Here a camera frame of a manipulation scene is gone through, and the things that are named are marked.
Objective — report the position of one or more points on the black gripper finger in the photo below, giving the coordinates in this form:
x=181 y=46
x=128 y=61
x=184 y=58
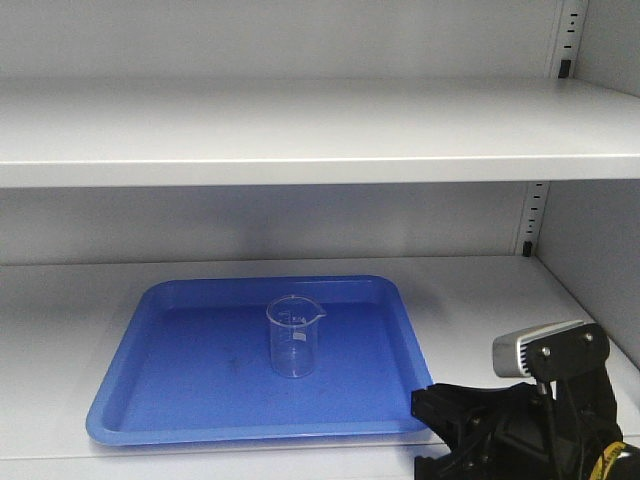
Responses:
x=454 y=413
x=447 y=467

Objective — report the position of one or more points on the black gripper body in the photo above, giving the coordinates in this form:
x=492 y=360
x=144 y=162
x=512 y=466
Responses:
x=564 y=426

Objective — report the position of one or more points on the clear glass beaker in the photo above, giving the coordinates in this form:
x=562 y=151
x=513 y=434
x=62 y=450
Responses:
x=294 y=334

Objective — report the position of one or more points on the upper grey cabinet shelf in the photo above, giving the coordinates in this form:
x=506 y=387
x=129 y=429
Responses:
x=156 y=133

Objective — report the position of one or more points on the blue plastic tray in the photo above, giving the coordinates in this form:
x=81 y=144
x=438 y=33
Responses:
x=194 y=366

